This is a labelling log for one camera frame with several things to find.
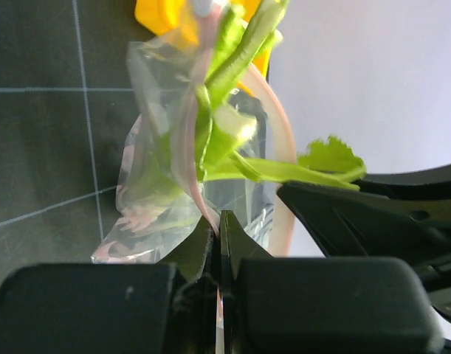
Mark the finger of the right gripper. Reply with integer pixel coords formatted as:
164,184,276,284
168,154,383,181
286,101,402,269
356,164,451,201
278,182,451,291

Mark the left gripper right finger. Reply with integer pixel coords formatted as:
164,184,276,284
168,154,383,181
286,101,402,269
220,211,443,353

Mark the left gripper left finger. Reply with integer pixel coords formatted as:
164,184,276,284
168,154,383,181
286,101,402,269
0,220,216,353

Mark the pink zip top bag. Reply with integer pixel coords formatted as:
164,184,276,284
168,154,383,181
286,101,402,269
91,1,297,264

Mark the green leek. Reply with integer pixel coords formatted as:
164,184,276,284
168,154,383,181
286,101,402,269
128,0,368,207

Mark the black grid mat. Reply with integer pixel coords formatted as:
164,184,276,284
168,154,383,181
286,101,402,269
0,1,151,285

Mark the yellow plastic tray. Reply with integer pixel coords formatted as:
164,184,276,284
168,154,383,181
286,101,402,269
134,0,272,79

